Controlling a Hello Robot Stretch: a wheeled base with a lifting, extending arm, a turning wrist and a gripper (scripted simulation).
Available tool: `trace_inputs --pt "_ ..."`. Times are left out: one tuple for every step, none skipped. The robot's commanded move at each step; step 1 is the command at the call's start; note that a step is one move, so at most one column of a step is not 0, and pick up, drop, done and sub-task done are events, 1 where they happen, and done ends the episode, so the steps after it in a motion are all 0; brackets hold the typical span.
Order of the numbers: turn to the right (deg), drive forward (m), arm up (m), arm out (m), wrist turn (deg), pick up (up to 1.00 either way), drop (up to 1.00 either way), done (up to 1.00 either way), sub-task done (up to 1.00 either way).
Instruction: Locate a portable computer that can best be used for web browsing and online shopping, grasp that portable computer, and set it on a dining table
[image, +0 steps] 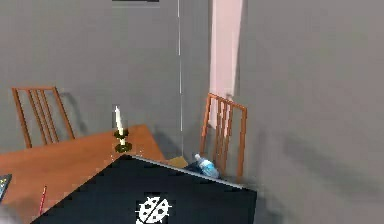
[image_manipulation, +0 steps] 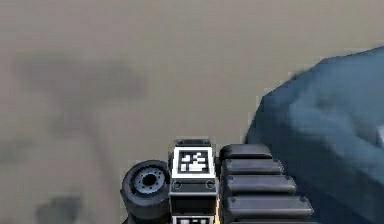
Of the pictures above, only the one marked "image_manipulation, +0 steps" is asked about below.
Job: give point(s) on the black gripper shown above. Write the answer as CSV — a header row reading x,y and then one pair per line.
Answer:
x,y
146,186

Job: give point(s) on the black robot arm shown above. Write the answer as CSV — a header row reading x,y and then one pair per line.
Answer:
x,y
253,186

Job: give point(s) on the blue bed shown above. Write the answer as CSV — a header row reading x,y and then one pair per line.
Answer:
x,y
326,133

